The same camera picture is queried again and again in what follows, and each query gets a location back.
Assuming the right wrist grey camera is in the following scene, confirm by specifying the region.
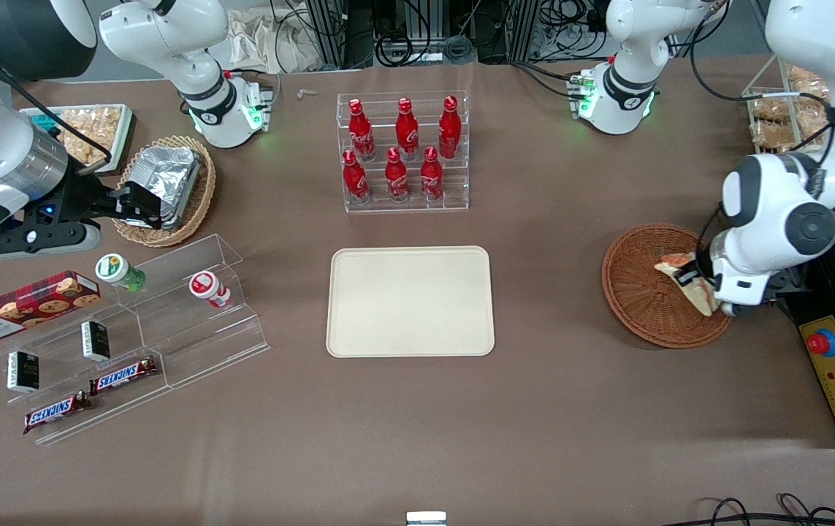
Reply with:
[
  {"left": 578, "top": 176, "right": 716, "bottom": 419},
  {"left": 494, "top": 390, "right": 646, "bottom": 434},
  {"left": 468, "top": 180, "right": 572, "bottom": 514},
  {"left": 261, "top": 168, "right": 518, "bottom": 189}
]
[{"left": 0, "top": 218, "right": 102, "bottom": 259}]

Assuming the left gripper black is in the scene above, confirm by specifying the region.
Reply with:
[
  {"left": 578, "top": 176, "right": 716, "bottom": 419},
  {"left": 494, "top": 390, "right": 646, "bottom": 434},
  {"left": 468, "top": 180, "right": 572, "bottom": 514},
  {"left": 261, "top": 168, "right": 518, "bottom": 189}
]
[{"left": 678, "top": 245, "right": 717, "bottom": 293}]

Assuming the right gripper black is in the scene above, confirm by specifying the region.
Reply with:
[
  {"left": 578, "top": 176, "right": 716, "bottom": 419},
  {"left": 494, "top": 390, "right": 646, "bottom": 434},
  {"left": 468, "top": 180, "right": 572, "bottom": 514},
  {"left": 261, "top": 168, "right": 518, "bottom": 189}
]
[{"left": 41, "top": 172, "right": 164, "bottom": 229}]

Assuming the dark brown wicker basket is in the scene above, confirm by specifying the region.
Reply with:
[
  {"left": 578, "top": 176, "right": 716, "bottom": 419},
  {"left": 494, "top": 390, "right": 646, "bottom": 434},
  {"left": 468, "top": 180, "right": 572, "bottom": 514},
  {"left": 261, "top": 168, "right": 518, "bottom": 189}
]
[{"left": 601, "top": 223, "right": 736, "bottom": 349}]

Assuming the white snack tray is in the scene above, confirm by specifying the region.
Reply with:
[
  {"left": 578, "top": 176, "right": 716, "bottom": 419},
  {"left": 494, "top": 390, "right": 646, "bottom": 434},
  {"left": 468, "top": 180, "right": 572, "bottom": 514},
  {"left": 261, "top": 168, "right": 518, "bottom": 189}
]
[{"left": 19, "top": 104, "right": 134, "bottom": 176}]

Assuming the clear acrylic step display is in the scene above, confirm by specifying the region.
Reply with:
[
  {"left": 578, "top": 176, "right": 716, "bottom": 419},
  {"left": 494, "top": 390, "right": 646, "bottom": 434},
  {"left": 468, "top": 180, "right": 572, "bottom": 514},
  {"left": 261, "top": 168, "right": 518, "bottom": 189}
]
[{"left": 0, "top": 234, "right": 272, "bottom": 446}]

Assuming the black floor cable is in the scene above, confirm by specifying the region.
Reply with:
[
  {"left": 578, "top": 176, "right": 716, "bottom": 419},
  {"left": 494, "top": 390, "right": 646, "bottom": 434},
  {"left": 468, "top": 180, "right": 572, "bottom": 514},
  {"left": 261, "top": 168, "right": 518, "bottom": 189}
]
[{"left": 669, "top": 493, "right": 835, "bottom": 526}]

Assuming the small black white box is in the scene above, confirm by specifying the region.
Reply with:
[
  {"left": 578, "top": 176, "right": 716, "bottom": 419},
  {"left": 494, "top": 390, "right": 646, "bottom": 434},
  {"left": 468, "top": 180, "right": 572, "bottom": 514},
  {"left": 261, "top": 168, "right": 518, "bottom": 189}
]
[
  {"left": 81, "top": 320, "right": 111, "bottom": 362},
  {"left": 7, "top": 351, "right": 40, "bottom": 394}
]

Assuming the green lid white cup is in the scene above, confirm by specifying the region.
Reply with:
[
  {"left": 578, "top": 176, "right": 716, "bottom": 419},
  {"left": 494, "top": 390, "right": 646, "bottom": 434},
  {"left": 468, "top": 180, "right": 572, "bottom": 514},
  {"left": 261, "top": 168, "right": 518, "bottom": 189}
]
[{"left": 96, "top": 254, "right": 146, "bottom": 293}]

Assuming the white wire rack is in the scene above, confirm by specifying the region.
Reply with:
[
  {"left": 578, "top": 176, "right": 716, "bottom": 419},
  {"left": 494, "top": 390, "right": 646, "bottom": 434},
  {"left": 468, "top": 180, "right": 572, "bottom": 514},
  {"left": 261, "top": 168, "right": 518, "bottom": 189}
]
[{"left": 742, "top": 55, "right": 835, "bottom": 158}]

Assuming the packaged biscuits pile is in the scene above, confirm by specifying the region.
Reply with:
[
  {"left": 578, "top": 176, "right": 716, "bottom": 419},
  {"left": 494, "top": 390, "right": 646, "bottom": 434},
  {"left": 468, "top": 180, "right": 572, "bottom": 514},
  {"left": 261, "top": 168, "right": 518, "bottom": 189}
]
[{"left": 52, "top": 107, "right": 123, "bottom": 167}]

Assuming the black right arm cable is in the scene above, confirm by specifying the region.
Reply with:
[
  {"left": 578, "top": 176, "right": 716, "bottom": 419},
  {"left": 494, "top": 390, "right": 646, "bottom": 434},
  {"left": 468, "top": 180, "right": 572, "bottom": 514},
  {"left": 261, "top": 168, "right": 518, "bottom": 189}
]
[{"left": 0, "top": 15, "right": 113, "bottom": 176}]

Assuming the black cable bundle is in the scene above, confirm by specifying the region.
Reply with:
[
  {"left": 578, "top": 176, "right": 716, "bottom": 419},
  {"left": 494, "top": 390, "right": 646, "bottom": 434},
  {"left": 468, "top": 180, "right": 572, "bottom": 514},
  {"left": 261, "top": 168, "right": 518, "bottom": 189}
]
[{"left": 375, "top": 0, "right": 478, "bottom": 66}]

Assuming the silver foil pack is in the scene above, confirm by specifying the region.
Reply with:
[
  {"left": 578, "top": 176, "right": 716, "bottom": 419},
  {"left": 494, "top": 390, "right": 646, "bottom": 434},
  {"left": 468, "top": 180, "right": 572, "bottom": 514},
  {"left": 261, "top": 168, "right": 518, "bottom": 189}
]
[
  {"left": 129, "top": 146, "right": 195, "bottom": 187},
  {"left": 158, "top": 164, "right": 203, "bottom": 231}
]

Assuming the beige plastic tray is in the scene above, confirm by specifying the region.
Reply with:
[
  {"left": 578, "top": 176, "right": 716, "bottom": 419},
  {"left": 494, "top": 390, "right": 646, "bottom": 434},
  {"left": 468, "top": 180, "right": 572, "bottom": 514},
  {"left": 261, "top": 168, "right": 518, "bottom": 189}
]
[{"left": 326, "top": 246, "right": 496, "bottom": 359}]

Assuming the black countertop appliance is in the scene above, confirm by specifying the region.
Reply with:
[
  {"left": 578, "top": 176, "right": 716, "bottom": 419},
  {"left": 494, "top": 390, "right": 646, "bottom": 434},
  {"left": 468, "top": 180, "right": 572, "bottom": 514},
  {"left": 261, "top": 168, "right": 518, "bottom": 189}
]
[{"left": 782, "top": 208, "right": 835, "bottom": 326}]

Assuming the triangular sandwich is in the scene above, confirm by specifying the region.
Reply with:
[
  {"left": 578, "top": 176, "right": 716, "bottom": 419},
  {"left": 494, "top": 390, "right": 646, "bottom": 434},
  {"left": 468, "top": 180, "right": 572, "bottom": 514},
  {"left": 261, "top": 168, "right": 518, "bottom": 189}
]
[{"left": 653, "top": 252, "right": 719, "bottom": 317}]

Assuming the aluminium frame post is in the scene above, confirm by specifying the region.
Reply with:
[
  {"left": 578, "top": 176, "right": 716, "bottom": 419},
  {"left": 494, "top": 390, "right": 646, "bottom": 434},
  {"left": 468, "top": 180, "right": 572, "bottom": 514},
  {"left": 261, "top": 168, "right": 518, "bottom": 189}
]
[
  {"left": 306, "top": 0, "right": 348, "bottom": 70},
  {"left": 508, "top": 0, "right": 535, "bottom": 63}
]

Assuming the red tartan cookie box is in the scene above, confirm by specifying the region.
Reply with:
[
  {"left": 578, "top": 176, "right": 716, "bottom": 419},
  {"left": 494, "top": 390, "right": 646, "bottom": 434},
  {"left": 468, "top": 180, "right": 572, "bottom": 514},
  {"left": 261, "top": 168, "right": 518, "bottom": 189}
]
[{"left": 0, "top": 270, "right": 102, "bottom": 346}]

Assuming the Snickers chocolate bar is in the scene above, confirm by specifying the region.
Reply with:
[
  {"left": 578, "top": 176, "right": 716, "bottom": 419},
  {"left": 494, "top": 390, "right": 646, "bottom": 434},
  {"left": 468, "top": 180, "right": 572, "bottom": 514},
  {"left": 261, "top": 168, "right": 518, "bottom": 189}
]
[
  {"left": 90, "top": 357, "right": 159, "bottom": 395},
  {"left": 23, "top": 392, "right": 93, "bottom": 435}
]

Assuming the red lid white cup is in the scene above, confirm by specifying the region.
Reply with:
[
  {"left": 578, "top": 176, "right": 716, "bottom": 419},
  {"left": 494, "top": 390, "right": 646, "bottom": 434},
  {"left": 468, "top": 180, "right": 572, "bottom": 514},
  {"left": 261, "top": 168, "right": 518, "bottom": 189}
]
[{"left": 189, "top": 271, "right": 232, "bottom": 309}]

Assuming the light wicker basket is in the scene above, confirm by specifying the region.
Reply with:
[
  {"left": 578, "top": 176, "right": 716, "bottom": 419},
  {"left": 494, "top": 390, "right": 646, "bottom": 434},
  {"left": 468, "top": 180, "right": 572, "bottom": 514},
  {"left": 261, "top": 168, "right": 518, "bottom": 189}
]
[{"left": 112, "top": 135, "right": 217, "bottom": 248}]

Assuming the clear acrylic bottle rack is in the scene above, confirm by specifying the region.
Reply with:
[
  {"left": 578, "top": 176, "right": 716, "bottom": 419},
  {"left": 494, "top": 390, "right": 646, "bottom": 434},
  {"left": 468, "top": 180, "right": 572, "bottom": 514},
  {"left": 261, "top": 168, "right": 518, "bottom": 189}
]
[{"left": 336, "top": 91, "right": 470, "bottom": 214}]

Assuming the beige crumpled cloth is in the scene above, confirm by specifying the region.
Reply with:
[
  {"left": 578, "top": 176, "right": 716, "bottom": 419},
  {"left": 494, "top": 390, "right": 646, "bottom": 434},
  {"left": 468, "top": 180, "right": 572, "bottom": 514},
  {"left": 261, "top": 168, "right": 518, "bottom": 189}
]
[{"left": 227, "top": 7, "right": 327, "bottom": 74}]

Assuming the red Coca-Cola bottle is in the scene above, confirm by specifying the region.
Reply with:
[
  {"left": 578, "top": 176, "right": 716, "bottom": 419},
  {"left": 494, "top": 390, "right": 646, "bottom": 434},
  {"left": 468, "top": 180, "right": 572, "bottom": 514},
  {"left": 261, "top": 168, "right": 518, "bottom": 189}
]
[
  {"left": 385, "top": 147, "right": 411, "bottom": 203},
  {"left": 342, "top": 149, "right": 370, "bottom": 205},
  {"left": 438, "top": 95, "right": 461, "bottom": 160},
  {"left": 420, "top": 146, "right": 444, "bottom": 202},
  {"left": 348, "top": 99, "right": 376, "bottom": 163},
  {"left": 395, "top": 96, "right": 420, "bottom": 161}
]

